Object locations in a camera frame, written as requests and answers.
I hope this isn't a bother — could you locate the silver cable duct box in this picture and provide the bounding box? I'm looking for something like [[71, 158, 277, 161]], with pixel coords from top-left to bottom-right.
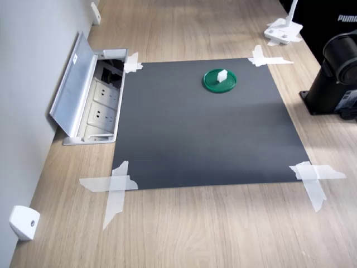
[[62, 47, 129, 146]]

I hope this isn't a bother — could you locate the white camera stand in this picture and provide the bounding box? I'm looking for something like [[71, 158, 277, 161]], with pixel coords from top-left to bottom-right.
[[263, 0, 304, 45]]

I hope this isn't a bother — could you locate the black fabric with white print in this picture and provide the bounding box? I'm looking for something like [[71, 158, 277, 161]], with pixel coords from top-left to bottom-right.
[[279, 0, 357, 66]]

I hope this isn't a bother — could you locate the white power socket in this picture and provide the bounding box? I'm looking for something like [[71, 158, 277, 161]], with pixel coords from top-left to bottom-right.
[[91, 80, 120, 106], [86, 102, 117, 127]]

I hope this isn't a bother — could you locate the white tape cross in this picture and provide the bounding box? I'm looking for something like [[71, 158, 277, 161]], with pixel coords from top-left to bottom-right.
[[288, 161, 348, 213], [247, 44, 295, 68], [123, 51, 144, 74], [79, 160, 139, 231]]

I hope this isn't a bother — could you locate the silver cable duct lid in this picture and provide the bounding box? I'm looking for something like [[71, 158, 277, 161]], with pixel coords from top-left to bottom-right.
[[49, 30, 99, 138]]

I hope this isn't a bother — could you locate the small white partition bracket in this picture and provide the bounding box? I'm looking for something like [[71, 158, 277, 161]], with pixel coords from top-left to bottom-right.
[[8, 205, 41, 241], [90, 2, 102, 26]]

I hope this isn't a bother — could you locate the grey partition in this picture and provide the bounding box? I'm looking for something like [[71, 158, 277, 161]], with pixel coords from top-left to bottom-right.
[[0, 0, 97, 268]]

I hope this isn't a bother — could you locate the dark grey mat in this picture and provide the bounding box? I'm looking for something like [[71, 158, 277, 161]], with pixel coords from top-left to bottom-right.
[[111, 57, 311, 191]]

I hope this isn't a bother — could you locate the round green lid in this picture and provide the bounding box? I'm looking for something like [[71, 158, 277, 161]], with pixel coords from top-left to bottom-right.
[[201, 69, 238, 94]]

